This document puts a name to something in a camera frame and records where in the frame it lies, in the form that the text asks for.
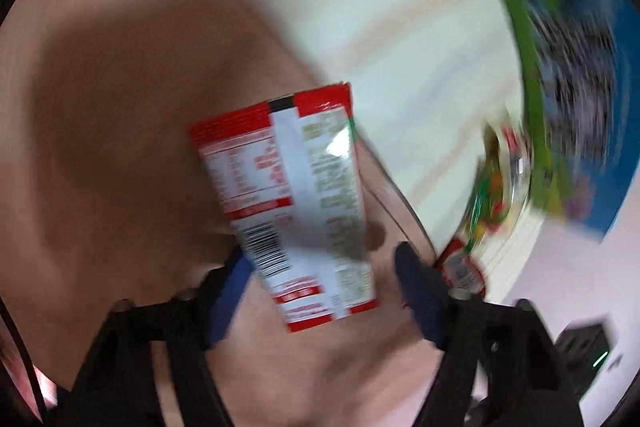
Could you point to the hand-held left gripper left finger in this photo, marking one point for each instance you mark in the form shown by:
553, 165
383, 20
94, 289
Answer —
227, 304

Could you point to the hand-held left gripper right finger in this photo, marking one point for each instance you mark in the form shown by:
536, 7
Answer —
424, 299

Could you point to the red white snack packet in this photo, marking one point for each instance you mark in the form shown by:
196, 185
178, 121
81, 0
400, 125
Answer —
300, 207

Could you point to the printed cardboard box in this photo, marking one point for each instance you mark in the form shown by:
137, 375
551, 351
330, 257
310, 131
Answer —
565, 82

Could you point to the small red snack packet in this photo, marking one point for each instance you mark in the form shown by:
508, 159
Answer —
462, 269

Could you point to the green candy packet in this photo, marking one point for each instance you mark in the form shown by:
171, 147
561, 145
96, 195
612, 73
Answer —
492, 192

